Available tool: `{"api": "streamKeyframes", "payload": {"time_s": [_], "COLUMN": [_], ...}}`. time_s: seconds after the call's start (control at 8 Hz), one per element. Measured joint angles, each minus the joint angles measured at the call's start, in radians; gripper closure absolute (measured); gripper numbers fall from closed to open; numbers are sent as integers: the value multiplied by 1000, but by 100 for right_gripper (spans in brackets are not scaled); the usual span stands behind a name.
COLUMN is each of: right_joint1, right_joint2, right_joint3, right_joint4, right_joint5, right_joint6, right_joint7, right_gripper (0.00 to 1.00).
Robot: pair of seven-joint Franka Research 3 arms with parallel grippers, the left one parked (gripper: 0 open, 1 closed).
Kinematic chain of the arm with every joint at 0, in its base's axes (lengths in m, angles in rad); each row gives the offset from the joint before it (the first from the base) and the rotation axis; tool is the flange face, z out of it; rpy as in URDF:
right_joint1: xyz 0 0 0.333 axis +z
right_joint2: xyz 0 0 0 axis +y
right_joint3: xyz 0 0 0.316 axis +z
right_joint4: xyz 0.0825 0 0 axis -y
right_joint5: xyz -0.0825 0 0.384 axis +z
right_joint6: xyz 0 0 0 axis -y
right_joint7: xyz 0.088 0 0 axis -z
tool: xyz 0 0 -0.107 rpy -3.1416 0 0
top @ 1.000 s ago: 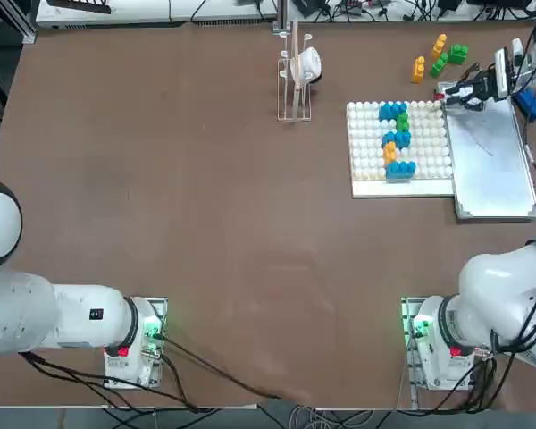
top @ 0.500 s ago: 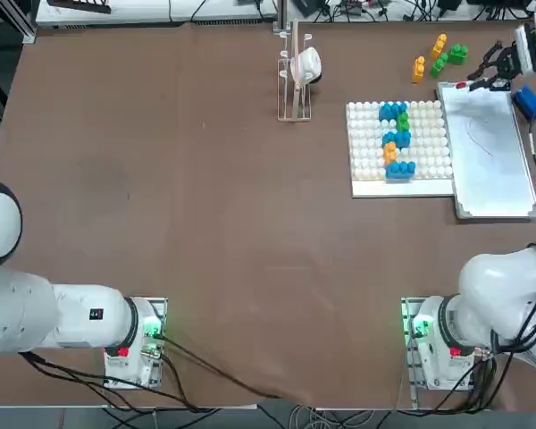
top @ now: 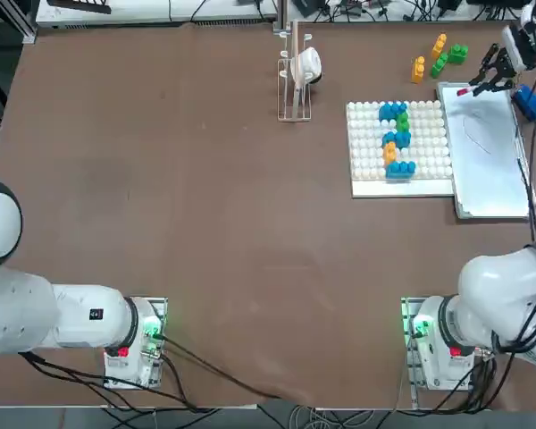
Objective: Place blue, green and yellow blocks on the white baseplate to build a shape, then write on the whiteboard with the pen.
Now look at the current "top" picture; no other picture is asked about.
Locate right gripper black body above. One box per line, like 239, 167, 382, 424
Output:
490, 46, 518, 85

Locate blue three-stud block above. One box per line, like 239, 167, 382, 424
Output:
382, 130, 413, 149
378, 101, 409, 122
385, 160, 417, 182

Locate blue whiteboard eraser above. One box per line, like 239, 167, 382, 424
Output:
511, 84, 536, 122

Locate white studded baseplate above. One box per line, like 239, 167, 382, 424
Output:
345, 100, 456, 199

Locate black power strip red switches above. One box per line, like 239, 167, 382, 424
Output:
339, 0, 376, 14

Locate white cup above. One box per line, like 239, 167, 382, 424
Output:
289, 46, 323, 86

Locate white side bench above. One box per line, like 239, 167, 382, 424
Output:
35, 0, 278, 24

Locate long black power strip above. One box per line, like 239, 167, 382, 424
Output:
48, 0, 113, 14

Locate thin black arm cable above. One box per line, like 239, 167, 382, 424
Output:
513, 57, 536, 245

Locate whiteboard with silver frame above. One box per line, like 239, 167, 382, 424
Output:
436, 81, 536, 221

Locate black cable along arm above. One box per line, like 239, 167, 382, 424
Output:
490, 249, 536, 357

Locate black cable bundle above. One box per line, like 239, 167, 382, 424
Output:
404, 346, 513, 416
17, 350, 215, 415

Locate black table cable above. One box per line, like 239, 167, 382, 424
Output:
154, 332, 287, 401

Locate aluminium frame profile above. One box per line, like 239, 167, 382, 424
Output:
0, 0, 38, 45

